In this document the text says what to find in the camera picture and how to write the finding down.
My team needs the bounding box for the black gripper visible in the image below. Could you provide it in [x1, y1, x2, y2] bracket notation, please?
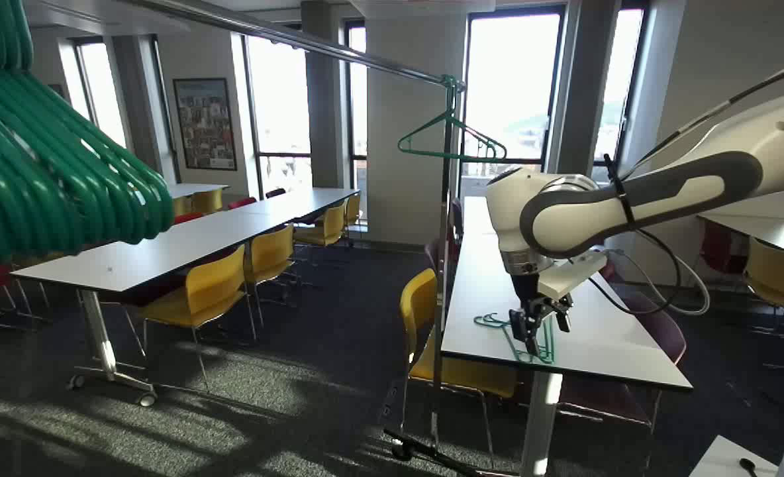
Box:
[505, 264, 577, 361]

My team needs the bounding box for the white robot base platform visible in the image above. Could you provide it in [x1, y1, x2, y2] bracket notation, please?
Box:
[688, 433, 782, 477]

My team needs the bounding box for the white rectangular table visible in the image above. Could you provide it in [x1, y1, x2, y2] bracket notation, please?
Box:
[11, 198, 299, 412]
[440, 233, 695, 477]
[231, 186, 360, 227]
[458, 193, 505, 245]
[164, 180, 231, 203]
[696, 210, 784, 260]

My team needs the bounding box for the metal clothes rack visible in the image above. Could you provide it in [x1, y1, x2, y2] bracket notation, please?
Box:
[129, 0, 488, 477]

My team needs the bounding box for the bundle of green hangers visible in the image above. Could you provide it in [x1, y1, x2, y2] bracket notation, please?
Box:
[0, 0, 177, 279]

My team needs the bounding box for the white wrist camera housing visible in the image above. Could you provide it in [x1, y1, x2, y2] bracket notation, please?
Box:
[537, 250, 611, 306]

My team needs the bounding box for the grey looped cable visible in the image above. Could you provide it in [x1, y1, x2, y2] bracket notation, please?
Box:
[585, 226, 715, 320]

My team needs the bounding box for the large framed wall picture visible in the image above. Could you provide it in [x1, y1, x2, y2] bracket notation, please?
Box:
[172, 74, 242, 176]

